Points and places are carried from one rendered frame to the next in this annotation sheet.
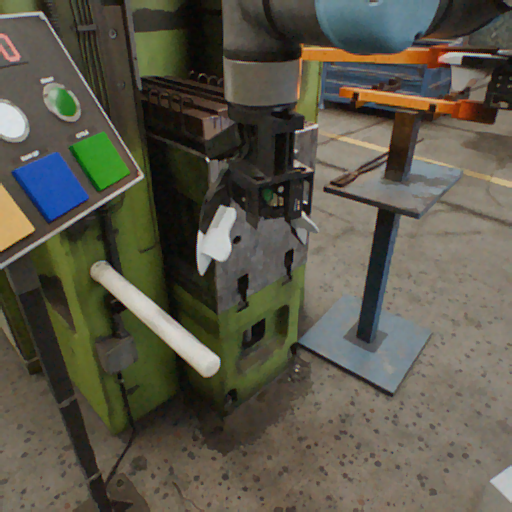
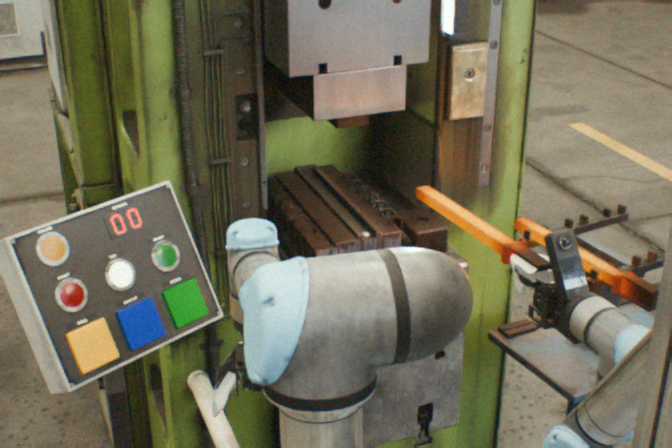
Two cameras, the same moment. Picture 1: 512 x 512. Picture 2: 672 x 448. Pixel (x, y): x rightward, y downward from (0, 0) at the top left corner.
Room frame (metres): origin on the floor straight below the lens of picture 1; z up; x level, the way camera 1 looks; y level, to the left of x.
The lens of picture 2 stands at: (-0.63, -0.59, 1.88)
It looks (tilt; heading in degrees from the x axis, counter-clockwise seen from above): 26 degrees down; 22
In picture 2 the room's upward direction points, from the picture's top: straight up
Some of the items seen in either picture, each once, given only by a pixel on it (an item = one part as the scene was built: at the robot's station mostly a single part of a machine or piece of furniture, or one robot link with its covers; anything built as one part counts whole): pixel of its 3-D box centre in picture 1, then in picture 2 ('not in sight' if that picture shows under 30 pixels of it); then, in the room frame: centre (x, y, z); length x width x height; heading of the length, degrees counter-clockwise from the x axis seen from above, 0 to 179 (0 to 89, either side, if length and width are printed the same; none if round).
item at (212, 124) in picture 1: (183, 104); (324, 214); (1.18, 0.19, 0.96); 0.42 x 0.20 x 0.09; 44
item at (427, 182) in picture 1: (395, 180); (594, 341); (1.28, -0.46, 0.70); 0.40 x 0.30 x 0.02; 142
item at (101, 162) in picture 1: (99, 162); (184, 303); (0.63, 0.23, 1.01); 0.07 x 0.05 x 0.07; 159
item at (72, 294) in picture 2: not in sight; (71, 294); (0.46, 0.35, 1.09); 0.05 x 0.03 x 0.04; 134
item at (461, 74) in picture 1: (461, 72); (520, 276); (0.78, -0.35, 1.11); 0.09 x 0.03 x 0.06; 47
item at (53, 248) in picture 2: not in sight; (52, 248); (0.47, 0.39, 1.16); 0.05 x 0.03 x 0.04; 134
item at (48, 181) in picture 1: (51, 186); (139, 323); (0.53, 0.27, 1.01); 0.07 x 0.05 x 0.07; 159
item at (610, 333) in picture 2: not in sight; (626, 347); (0.60, -0.55, 1.12); 0.11 x 0.08 x 0.09; 44
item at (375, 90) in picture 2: not in sight; (323, 66); (1.18, 0.19, 1.32); 0.42 x 0.20 x 0.10; 44
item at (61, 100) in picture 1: (62, 102); (165, 255); (0.64, 0.28, 1.09); 0.05 x 0.03 x 0.04; 134
